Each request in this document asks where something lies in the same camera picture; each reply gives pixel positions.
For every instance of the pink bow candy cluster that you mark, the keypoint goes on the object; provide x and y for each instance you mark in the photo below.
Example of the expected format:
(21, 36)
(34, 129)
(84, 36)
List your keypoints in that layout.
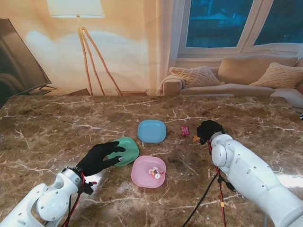
(156, 172)

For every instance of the beige sofa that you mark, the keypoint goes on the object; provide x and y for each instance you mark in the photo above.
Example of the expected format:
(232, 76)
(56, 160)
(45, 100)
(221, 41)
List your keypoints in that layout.
(248, 68)

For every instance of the blue square plastic dish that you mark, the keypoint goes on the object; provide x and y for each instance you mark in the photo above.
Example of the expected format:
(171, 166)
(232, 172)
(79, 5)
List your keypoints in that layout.
(151, 131)

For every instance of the orange candy bar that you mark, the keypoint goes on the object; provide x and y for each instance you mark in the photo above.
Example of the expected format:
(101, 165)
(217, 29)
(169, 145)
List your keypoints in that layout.
(196, 138)

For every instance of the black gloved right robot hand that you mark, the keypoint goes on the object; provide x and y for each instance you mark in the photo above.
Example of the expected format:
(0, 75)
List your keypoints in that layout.
(209, 128)

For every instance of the pink candy bar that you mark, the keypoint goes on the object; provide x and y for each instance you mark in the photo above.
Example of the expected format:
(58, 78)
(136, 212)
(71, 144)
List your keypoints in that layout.
(185, 130)

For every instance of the cream knitted cushion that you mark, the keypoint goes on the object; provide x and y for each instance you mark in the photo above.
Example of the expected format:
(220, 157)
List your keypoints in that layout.
(279, 75)
(196, 75)

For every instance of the green square plastic dish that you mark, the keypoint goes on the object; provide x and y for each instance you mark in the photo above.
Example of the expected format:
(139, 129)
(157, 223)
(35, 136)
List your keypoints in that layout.
(130, 151)

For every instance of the sheer cream curtain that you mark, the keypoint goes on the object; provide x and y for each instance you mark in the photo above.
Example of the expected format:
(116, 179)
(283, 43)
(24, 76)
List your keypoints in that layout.
(163, 35)

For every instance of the white framed window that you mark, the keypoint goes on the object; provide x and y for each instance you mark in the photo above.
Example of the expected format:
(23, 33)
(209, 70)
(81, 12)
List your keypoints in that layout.
(213, 23)

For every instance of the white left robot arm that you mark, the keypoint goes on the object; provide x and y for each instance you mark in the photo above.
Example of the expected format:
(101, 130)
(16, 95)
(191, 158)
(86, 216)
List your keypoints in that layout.
(47, 203)

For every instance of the dark flat screen television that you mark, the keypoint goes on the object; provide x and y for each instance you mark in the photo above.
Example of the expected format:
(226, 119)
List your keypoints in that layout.
(16, 59)

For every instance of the wooden tripod floor lamp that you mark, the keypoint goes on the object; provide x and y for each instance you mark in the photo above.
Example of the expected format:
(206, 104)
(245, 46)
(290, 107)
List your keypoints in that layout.
(75, 9)

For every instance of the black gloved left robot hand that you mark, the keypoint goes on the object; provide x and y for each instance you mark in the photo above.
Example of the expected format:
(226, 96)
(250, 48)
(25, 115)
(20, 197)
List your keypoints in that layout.
(97, 158)

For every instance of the pink square plastic dish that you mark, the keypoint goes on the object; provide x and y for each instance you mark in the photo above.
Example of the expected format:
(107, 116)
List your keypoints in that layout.
(144, 170)

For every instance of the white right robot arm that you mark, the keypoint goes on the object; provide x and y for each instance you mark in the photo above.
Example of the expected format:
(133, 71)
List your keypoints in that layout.
(246, 175)

